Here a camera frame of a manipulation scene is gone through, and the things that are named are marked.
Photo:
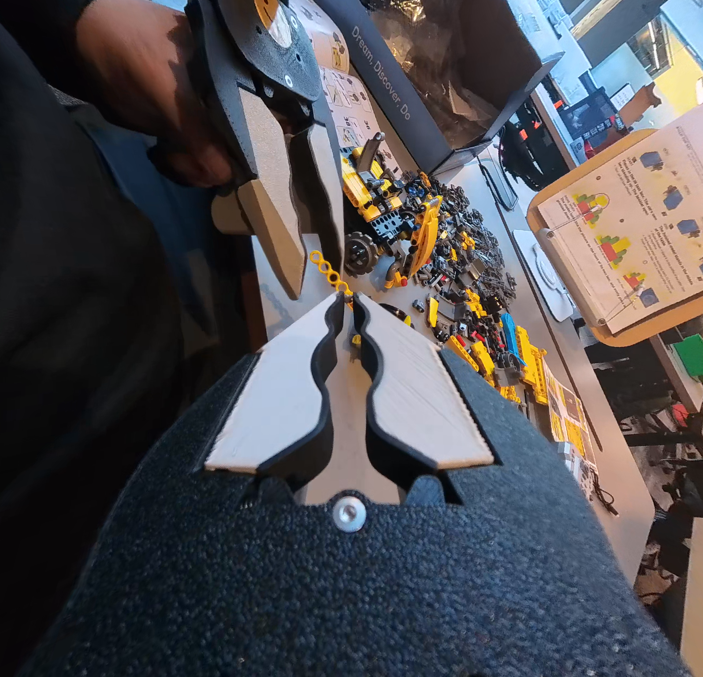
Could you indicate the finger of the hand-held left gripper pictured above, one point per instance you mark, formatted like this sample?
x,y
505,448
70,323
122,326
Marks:
x,y
269,193
324,193

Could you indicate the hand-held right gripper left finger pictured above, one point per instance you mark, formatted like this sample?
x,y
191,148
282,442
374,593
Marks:
x,y
269,413

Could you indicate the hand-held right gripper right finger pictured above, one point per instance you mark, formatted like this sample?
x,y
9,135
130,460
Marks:
x,y
423,408

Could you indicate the yellow holed beam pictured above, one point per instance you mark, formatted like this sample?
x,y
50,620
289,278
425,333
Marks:
x,y
329,273

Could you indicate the pile of small connector pieces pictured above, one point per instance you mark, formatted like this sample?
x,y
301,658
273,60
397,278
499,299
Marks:
x,y
423,188

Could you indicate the yellow brick wheel subassembly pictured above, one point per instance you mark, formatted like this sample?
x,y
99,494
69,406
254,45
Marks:
x,y
395,312

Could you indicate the yellow brick vehicle model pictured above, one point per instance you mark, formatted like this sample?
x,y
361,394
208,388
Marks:
x,y
425,232

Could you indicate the person's left forearm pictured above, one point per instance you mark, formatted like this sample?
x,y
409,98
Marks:
x,y
44,1

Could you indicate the grey desk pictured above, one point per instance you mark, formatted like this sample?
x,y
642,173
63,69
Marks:
x,y
576,347

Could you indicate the person's left hand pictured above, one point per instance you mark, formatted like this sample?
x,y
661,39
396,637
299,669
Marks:
x,y
143,73

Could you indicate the white instruction booklet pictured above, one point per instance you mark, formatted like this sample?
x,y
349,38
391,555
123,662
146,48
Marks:
x,y
340,95

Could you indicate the yellow curved fairing piece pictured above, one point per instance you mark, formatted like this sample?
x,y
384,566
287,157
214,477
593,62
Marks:
x,y
433,312

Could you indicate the blue kit box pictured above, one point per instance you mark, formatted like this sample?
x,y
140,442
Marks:
x,y
384,84

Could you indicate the blue brick separator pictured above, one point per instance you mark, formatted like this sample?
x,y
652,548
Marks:
x,y
512,336

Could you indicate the stack of yellow panels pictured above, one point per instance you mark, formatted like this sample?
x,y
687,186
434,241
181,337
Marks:
x,y
534,364

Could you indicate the sticker sheet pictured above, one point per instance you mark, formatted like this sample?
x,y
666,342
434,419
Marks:
x,y
571,413

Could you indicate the grey battery box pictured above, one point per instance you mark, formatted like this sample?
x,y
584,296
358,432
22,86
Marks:
x,y
576,465

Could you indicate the pile of grey track links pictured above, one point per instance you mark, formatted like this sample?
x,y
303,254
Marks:
x,y
483,248

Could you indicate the white stand base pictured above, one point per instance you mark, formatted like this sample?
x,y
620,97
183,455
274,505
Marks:
x,y
543,281

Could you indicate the person's dark clothing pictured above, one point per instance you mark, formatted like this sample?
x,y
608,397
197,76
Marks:
x,y
82,303

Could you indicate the green plastic box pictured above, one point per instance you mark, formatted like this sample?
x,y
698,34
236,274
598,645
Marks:
x,y
689,358

